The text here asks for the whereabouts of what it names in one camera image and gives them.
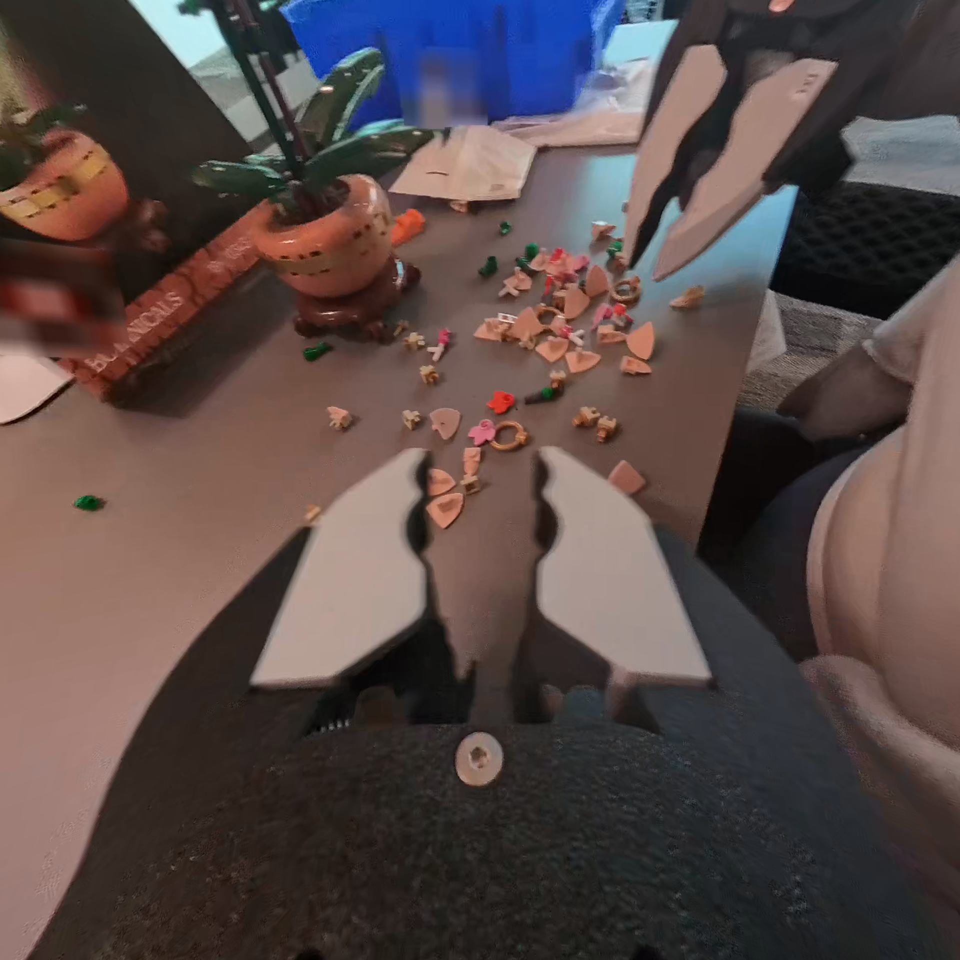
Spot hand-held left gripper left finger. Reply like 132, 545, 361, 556
249, 448, 455, 699

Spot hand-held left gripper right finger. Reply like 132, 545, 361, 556
516, 446, 714, 717

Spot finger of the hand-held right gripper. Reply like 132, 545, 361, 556
651, 58, 839, 285
624, 43, 730, 270

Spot grey desk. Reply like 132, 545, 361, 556
0, 22, 800, 960

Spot black mesh chair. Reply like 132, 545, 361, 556
771, 178, 960, 320

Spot blue plastic bin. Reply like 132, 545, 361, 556
281, 0, 627, 127

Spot person's dark trousers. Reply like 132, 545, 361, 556
701, 337, 916, 661

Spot scattered pile of toy bricks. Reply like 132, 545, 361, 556
429, 219, 708, 530

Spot person's pale top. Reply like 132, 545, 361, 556
798, 251, 960, 960

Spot toy brick orchid pot model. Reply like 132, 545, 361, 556
178, 0, 423, 345

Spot white instruction booklet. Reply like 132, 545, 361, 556
0, 351, 78, 426

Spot dark orchid picture box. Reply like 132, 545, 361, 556
0, 0, 275, 410

